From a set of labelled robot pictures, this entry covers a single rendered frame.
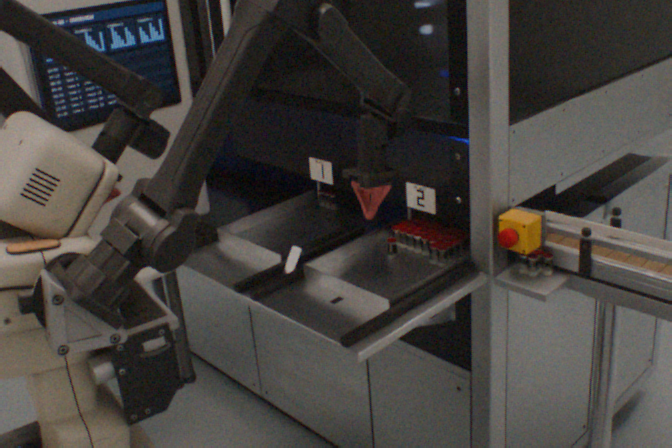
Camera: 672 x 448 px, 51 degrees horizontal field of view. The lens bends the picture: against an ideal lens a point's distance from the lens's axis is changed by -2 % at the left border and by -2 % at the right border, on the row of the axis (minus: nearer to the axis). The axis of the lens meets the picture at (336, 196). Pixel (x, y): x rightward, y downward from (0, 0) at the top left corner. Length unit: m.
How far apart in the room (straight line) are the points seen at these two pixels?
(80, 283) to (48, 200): 0.16
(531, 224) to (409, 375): 0.63
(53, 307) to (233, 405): 1.81
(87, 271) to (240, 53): 0.35
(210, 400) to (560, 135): 1.69
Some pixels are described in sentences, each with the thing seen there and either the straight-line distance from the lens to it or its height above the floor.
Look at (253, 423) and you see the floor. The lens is 2.67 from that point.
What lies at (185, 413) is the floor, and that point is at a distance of 2.78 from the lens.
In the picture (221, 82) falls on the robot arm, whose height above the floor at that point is 1.44.
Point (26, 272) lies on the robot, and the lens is 1.10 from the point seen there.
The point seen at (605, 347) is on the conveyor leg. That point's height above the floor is 0.70.
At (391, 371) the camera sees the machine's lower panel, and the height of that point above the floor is 0.49.
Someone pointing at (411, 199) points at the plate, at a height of 1.01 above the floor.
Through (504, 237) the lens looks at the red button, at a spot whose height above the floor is 1.00.
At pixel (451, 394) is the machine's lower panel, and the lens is 1.87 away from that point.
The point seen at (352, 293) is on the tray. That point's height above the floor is 0.89.
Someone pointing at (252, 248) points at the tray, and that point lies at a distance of 1.77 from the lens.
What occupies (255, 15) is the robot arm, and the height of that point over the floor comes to 1.52.
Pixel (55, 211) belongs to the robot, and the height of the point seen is 1.27.
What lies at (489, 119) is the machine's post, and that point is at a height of 1.23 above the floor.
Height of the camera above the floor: 1.63
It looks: 21 degrees down
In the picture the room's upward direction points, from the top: 5 degrees counter-clockwise
